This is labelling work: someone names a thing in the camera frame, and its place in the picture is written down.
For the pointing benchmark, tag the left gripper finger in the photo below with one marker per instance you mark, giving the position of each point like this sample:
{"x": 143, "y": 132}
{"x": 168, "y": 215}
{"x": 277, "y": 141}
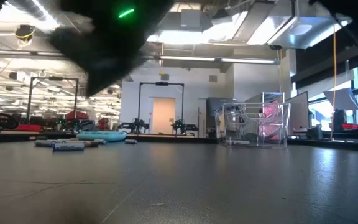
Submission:
{"x": 104, "y": 79}

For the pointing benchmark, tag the copper black battery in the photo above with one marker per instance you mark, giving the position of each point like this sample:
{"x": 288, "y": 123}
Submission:
{"x": 92, "y": 144}

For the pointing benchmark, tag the Kirkland silver blue battery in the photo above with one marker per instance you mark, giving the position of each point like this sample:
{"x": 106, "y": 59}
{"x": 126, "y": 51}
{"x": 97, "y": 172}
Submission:
{"x": 68, "y": 147}

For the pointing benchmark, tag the clear plastic bin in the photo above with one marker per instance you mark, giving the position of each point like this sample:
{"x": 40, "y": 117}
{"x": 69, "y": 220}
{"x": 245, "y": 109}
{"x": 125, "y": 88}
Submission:
{"x": 278, "y": 137}

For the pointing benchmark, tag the red crate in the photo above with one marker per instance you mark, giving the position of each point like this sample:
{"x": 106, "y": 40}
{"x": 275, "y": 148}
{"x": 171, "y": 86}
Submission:
{"x": 103, "y": 124}
{"x": 78, "y": 115}

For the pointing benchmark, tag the teal oval tray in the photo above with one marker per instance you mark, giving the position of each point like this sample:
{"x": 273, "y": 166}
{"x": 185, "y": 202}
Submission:
{"x": 101, "y": 136}

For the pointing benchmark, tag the beige door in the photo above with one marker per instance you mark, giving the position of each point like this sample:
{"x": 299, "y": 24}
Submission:
{"x": 163, "y": 116}

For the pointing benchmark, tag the grey ceiling box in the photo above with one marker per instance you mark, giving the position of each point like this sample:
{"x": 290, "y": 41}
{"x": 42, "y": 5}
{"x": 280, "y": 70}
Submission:
{"x": 191, "y": 18}

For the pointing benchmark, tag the red bin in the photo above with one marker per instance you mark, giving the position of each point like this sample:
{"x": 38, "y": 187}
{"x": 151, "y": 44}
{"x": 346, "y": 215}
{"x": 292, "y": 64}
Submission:
{"x": 28, "y": 127}

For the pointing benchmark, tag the long ceiling light bar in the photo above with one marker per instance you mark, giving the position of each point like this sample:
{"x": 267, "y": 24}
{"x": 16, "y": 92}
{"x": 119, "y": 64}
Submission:
{"x": 197, "y": 58}

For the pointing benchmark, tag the dark monitor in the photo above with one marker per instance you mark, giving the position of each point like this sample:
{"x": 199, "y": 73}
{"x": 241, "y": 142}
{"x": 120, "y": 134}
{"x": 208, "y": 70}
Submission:
{"x": 213, "y": 107}

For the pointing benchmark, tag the pink cloth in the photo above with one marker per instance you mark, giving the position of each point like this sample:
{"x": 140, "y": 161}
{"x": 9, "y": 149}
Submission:
{"x": 272, "y": 112}

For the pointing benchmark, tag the silver ventilation unit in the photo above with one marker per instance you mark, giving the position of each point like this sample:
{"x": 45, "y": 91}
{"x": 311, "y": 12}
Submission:
{"x": 300, "y": 31}

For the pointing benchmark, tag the grey panel board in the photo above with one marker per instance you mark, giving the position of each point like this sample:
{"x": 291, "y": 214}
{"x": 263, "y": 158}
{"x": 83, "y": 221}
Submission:
{"x": 297, "y": 112}

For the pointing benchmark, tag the small red box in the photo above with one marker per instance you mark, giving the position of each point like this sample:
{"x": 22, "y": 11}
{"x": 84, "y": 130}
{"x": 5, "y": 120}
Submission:
{"x": 350, "y": 126}

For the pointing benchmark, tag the grey wall vent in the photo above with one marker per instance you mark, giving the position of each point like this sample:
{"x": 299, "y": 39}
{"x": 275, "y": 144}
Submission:
{"x": 165, "y": 77}
{"x": 212, "y": 78}

